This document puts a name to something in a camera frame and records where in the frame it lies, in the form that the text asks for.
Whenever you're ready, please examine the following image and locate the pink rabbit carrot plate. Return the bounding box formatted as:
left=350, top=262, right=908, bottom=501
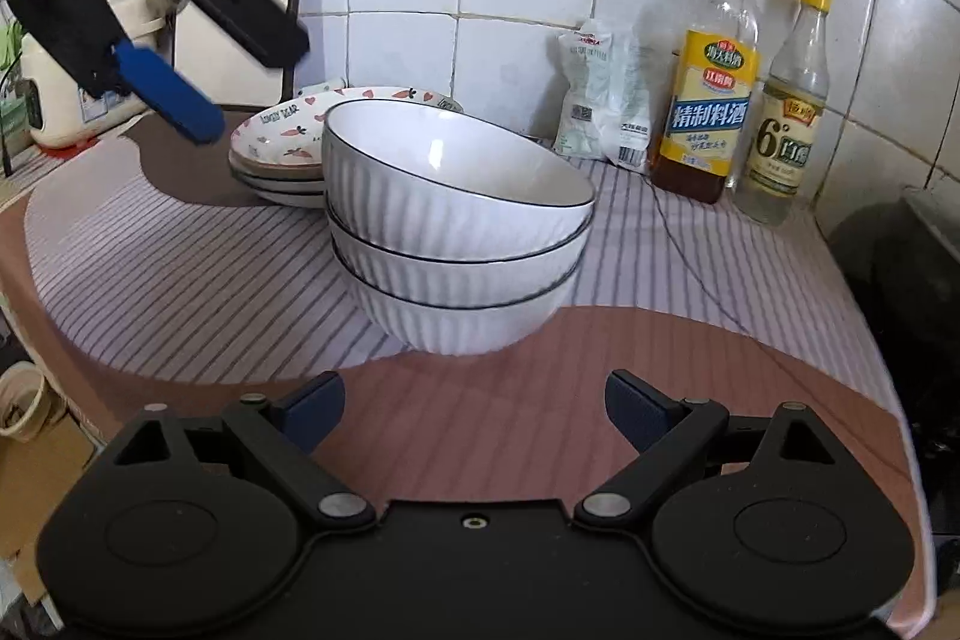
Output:
left=229, top=81, right=462, bottom=170

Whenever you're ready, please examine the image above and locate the white bowl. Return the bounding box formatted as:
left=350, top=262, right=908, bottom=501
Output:
left=334, top=248, right=583, bottom=356
left=322, top=99, right=596, bottom=262
left=325, top=203, right=594, bottom=308

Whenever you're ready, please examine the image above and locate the large white plate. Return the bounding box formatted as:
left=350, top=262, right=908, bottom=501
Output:
left=228, top=161, right=325, bottom=195

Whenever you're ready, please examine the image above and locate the white rice cooker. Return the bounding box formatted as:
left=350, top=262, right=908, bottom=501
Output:
left=17, top=0, right=179, bottom=151

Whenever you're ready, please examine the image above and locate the striped pink table mat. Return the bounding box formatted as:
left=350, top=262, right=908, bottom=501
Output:
left=2, top=119, right=935, bottom=635

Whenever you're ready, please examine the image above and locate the black wok with lid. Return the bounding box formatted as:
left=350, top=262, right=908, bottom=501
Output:
left=828, top=187, right=958, bottom=455

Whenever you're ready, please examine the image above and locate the white vinegar bottle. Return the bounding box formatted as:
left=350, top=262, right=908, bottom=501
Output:
left=734, top=0, right=832, bottom=226

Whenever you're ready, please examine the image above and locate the cooking wine bottle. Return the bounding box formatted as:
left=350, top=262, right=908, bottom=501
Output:
left=651, top=0, right=760, bottom=205

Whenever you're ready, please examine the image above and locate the white salt bag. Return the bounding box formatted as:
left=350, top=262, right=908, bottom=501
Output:
left=553, top=18, right=652, bottom=174

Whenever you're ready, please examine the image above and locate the thin black wire on mat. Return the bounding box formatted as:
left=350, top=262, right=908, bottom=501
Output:
left=644, top=177, right=752, bottom=335

